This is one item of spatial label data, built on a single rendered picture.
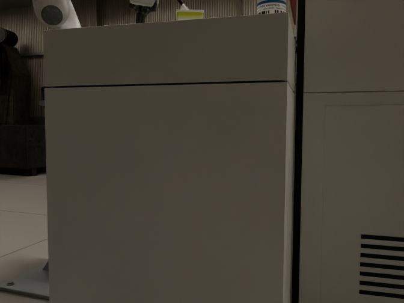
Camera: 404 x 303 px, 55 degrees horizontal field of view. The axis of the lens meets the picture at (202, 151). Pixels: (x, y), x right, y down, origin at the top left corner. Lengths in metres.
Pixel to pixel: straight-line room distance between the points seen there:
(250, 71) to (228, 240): 0.39
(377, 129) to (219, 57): 0.54
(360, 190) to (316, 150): 0.17
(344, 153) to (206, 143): 0.48
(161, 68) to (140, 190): 0.30
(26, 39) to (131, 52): 9.97
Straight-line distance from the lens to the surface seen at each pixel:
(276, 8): 1.00
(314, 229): 1.25
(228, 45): 0.90
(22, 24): 11.07
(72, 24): 1.67
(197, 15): 1.11
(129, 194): 0.99
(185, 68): 0.92
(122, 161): 0.98
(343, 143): 1.21
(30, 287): 1.92
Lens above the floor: 0.72
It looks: 4 degrees down
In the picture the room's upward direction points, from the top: straight up
